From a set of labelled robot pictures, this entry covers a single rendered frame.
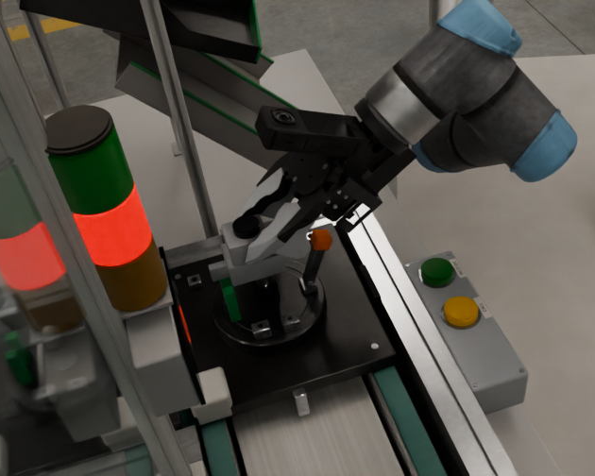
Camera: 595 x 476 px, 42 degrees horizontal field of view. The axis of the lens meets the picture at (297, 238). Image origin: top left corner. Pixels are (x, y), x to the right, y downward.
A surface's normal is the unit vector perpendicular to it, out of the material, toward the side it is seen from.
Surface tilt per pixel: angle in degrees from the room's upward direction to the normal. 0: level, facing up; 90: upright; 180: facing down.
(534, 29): 0
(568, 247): 0
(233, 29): 25
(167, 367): 90
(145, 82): 90
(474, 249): 0
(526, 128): 67
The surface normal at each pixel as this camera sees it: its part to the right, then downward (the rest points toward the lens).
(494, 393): 0.28, 0.65
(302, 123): 0.32, -0.73
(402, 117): -0.06, 0.37
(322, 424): -0.11, -0.71
